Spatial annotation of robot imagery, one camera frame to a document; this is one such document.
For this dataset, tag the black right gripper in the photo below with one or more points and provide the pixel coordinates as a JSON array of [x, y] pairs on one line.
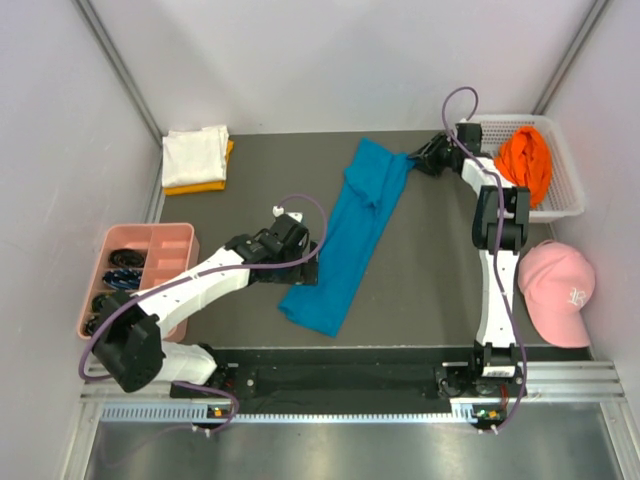
[[426, 159]]

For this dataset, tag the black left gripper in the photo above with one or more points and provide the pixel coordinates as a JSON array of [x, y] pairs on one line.
[[303, 273]]

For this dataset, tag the blue t shirt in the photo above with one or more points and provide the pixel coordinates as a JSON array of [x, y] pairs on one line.
[[373, 185]]

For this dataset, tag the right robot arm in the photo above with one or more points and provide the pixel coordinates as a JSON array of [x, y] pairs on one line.
[[499, 230]]

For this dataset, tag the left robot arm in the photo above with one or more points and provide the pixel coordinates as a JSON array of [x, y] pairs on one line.
[[131, 339]]

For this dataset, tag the yellow folded t shirt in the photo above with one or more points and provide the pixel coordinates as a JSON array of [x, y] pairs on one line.
[[218, 185]]

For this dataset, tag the orange crumpled t shirt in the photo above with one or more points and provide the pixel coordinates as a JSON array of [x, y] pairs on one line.
[[525, 160]]

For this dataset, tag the white folded t shirt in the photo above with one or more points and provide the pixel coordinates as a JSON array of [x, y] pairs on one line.
[[195, 157]]

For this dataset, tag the white perforated plastic basket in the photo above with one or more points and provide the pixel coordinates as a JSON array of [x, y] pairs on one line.
[[565, 195]]

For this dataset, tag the pink compartment tray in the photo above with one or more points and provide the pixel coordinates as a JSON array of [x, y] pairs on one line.
[[137, 257]]

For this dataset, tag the pink cap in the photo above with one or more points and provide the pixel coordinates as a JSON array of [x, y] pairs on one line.
[[557, 281]]

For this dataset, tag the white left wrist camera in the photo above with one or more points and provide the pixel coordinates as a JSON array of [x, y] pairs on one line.
[[279, 211]]

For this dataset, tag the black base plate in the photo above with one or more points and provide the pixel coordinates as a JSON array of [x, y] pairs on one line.
[[374, 388]]

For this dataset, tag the grey slotted cable duct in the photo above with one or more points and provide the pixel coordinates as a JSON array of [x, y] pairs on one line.
[[205, 414]]

